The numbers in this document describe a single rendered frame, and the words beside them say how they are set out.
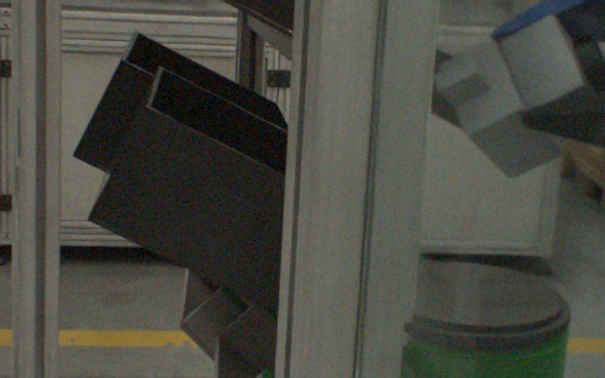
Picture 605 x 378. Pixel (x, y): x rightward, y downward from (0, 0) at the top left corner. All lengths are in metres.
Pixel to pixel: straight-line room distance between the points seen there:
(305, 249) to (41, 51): 0.40
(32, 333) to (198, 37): 3.90
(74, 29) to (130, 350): 1.17
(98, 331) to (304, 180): 3.89
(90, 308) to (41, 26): 3.71
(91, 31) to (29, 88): 3.90
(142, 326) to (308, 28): 3.94
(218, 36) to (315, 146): 4.30
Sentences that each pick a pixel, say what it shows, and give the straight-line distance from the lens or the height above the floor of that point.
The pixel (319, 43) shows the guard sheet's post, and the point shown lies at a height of 1.48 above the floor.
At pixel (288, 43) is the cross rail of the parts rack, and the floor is 1.39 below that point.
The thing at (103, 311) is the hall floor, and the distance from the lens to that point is 4.35.
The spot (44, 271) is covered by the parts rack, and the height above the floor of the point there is 1.29.
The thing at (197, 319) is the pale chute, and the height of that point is 1.19.
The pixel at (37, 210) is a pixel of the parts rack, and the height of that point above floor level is 1.33.
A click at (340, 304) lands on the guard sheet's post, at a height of 1.42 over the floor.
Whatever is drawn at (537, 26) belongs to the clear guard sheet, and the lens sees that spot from 0.21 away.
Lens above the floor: 1.52
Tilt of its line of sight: 15 degrees down
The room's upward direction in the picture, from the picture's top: 3 degrees clockwise
